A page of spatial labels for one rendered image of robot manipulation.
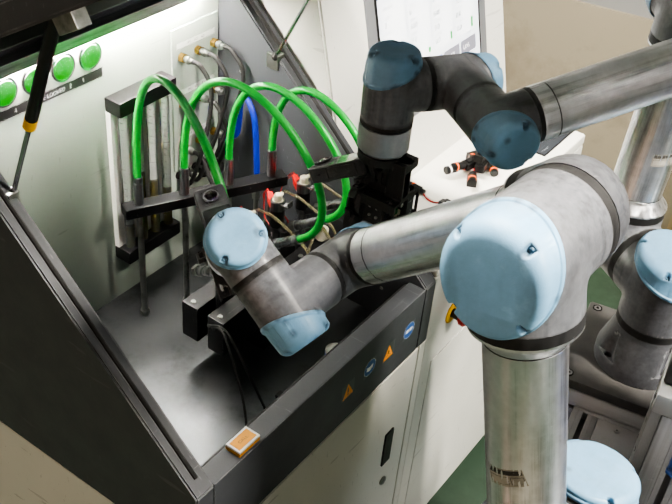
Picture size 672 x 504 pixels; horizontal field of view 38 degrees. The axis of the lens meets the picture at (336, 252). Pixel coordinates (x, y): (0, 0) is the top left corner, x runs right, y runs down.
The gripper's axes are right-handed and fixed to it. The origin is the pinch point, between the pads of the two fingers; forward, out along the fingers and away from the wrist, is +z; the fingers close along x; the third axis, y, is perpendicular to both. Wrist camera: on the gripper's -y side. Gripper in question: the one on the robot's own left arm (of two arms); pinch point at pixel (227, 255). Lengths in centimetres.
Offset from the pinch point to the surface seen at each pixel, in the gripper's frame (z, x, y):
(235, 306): 28.5, -0.3, 6.1
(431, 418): 78, 37, 42
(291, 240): 18.9, 12.2, -1.2
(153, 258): 57, -12, -11
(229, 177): 33.5, 6.5, -17.9
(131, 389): -0.6, -19.9, 14.9
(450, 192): 55, 53, -4
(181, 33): 28, 6, -46
